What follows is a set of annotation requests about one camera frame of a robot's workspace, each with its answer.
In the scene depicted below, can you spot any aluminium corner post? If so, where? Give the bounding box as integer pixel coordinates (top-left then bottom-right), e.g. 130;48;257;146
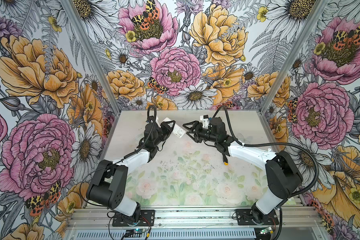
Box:
259;0;329;114
62;1;121;117

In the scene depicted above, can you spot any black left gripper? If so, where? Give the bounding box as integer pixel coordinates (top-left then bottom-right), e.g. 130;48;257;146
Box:
154;120;176;145

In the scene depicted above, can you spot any aluminium corner post right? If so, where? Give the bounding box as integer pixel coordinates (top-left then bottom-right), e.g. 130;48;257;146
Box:
259;0;329;114

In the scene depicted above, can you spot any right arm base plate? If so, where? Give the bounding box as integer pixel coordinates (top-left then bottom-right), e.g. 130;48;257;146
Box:
232;209;280;226

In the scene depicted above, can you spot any green circuit board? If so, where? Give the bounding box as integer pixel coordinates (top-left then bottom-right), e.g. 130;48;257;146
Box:
259;227;274;235
126;228;150;238

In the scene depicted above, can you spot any black yellow screwdriver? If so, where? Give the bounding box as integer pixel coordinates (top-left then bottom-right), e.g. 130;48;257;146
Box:
222;154;229;166

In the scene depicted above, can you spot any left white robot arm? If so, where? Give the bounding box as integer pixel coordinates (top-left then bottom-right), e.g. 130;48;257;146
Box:
86;120;176;223

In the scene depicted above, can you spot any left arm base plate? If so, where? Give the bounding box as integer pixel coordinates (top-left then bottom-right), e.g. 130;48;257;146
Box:
112;209;156;227

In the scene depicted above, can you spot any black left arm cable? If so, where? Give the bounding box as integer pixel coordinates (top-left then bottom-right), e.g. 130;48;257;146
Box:
79;104;158;208

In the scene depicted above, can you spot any white remote control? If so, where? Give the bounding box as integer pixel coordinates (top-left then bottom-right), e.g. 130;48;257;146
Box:
163;118;186;138

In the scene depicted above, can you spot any aluminium corner post left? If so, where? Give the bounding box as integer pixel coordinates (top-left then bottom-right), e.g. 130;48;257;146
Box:
62;1;121;117

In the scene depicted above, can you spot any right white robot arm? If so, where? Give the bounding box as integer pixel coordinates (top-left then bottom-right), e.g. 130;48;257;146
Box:
183;115;303;218

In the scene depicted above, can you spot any aluminium front rail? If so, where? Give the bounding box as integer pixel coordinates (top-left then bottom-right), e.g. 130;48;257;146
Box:
67;205;322;230

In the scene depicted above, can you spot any green circuit board right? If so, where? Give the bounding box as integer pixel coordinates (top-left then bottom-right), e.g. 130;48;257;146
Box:
259;227;274;235

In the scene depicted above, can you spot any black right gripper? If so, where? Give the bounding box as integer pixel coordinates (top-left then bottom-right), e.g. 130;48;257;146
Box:
183;120;218;144

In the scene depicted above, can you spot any green circuit board left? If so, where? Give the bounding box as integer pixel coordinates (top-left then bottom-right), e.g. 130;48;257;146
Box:
126;228;150;238

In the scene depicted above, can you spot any black corrugated right cable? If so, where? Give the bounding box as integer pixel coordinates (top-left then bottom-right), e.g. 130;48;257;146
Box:
212;104;319;199

